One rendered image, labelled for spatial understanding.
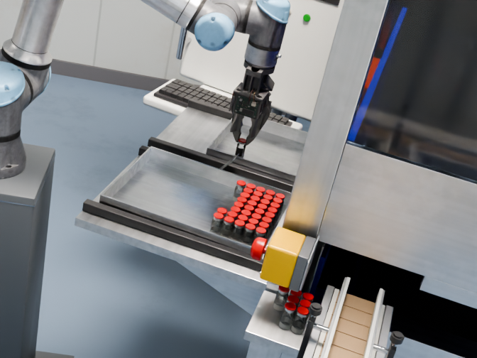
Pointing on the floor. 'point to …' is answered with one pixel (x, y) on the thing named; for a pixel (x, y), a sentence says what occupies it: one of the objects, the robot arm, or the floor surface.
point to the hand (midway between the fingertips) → (243, 137)
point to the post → (331, 123)
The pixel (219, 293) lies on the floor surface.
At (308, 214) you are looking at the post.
